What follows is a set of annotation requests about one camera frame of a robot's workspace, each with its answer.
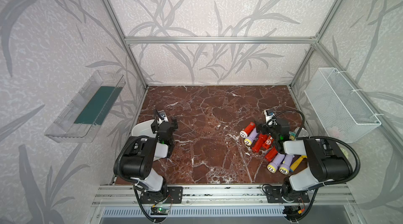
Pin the purple flashlight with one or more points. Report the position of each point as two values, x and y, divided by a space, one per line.
285 166
251 137
275 163

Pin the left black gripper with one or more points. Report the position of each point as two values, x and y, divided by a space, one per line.
168 125

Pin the clear plastic wall shelf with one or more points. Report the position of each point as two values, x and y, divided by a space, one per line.
63 129

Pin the yellow toy shovel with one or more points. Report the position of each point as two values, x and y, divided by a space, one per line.
296 163

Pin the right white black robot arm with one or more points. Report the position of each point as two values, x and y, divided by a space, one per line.
308 162

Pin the red flashlight with logo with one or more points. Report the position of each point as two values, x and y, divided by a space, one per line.
268 142

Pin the green shelf liner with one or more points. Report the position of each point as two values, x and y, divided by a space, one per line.
99 106

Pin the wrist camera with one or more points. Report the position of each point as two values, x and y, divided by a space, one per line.
269 114
160 116

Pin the round tin can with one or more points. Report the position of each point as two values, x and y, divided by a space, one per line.
298 132

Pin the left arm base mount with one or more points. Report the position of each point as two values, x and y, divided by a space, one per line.
167 195

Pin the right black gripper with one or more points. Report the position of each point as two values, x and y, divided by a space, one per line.
268 128

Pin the white wire mesh basket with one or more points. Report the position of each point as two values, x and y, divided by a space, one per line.
341 110

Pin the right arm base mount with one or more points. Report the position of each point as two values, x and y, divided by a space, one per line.
276 194

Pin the white plastic storage box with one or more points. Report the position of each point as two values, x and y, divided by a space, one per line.
143 128

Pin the red flashlight long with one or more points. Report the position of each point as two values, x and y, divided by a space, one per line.
261 140

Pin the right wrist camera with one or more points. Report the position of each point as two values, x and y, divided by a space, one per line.
269 114

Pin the aluminium front rail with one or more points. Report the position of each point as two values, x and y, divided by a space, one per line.
219 195

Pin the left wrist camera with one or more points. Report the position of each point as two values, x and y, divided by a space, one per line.
160 116

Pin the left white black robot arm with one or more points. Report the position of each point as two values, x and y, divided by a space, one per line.
150 141

